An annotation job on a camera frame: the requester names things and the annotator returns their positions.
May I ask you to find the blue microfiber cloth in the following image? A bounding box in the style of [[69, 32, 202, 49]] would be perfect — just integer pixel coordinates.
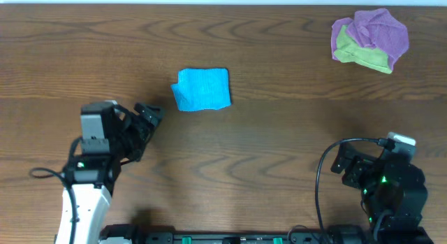
[[171, 68, 231, 112]]

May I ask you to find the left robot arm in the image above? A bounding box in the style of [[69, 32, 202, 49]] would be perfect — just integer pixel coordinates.
[[55, 101, 164, 243]]

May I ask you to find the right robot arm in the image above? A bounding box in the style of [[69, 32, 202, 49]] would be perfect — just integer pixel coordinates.
[[331, 139, 432, 243]]

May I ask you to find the green microfiber cloth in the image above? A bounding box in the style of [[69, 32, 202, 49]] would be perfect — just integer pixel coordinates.
[[333, 25, 392, 74]]

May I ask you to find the purple microfiber cloth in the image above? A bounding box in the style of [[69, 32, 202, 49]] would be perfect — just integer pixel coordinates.
[[330, 8, 409, 72]]

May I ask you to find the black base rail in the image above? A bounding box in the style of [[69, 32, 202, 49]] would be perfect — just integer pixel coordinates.
[[98, 224, 433, 244]]

